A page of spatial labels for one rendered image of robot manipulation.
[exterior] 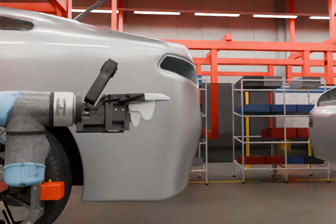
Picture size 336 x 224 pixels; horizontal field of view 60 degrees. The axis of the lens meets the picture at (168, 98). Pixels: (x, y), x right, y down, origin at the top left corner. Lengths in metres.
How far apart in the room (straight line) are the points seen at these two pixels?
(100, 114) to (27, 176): 0.19
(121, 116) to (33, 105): 0.18
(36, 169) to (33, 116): 0.11
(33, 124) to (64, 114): 0.06
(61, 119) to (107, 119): 0.09
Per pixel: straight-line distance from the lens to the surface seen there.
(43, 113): 0.64
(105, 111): 0.65
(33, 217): 1.57
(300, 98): 6.95
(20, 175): 0.66
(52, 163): 1.58
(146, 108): 0.64
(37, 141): 0.66
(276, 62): 8.39
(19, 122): 0.65
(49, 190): 1.51
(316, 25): 13.18
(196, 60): 9.96
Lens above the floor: 1.20
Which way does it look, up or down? 4 degrees up
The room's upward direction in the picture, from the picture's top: straight up
